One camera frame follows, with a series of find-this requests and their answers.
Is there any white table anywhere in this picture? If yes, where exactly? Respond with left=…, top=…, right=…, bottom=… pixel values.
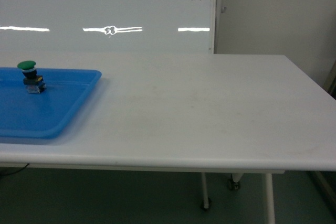
left=1, top=52, right=335, bottom=223

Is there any white glossy board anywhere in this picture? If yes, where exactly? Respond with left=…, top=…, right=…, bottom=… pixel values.
left=1, top=0, right=215, bottom=53

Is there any green mushroom push button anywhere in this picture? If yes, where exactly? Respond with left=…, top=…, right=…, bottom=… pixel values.
left=17, top=60, right=46, bottom=94

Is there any blue plastic tray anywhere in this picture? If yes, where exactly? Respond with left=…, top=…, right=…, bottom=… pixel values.
left=1, top=67, right=102, bottom=138

